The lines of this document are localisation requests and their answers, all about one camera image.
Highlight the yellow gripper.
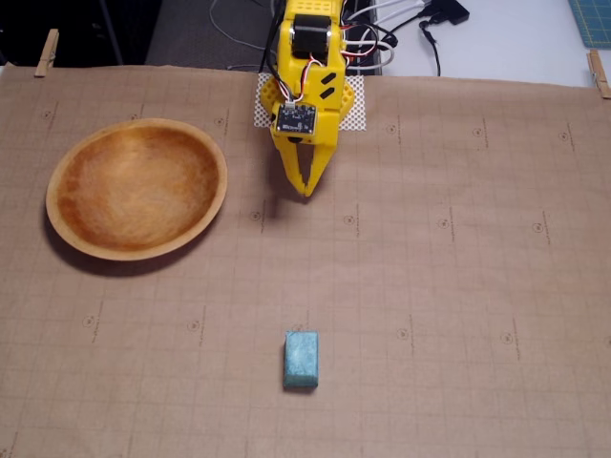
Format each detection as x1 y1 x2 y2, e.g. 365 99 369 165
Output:
270 56 346 198

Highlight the blue rectangular block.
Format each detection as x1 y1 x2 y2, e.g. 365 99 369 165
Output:
282 329 320 393

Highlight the yellow robot base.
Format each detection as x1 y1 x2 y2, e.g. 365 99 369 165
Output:
260 75 358 118

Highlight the round wooden bowl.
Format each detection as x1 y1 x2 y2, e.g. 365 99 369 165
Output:
45 117 228 262

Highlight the white perforated mat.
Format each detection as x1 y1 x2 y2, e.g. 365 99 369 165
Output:
253 73 369 134

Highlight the brown gridded paper mat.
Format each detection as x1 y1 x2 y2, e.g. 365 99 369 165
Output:
0 64 611 458

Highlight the black power adapter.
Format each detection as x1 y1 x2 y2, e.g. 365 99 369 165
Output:
418 0 472 28

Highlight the grey metal leg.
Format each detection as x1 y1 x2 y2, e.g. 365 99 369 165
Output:
99 0 124 66

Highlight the wooden clothespin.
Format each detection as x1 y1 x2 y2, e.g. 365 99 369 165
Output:
33 28 60 78
585 49 611 100

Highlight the green cutting mat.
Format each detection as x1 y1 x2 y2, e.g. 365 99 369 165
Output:
567 0 611 48

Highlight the black camera circuit board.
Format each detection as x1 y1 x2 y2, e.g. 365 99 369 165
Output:
275 101 320 135

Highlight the thin black camera cable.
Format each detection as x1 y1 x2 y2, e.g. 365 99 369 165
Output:
260 0 287 80

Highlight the looped white cable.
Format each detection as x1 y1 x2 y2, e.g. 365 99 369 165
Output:
343 40 398 73

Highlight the thick black cable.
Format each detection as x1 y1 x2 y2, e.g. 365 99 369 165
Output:
360 21 400 49

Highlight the thin white cable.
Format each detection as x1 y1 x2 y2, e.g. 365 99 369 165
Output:
208 0 268 50

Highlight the black adapter cable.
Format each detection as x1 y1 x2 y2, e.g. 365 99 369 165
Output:
418 17 443 77

